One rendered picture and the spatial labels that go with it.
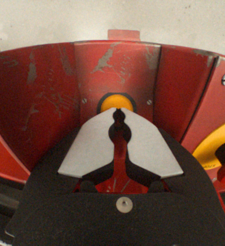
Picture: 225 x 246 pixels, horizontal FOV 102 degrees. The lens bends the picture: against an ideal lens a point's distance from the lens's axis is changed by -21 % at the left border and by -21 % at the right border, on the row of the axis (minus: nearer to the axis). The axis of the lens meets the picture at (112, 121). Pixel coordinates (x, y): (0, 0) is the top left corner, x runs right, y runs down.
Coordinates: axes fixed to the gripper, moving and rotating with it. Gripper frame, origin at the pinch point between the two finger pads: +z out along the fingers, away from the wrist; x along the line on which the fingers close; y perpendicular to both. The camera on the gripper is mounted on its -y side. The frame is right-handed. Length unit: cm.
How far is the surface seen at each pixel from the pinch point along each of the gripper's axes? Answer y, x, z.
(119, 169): 16.5, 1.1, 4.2
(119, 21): -25, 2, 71
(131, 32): -18, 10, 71
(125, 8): -33, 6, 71
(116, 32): -18, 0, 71
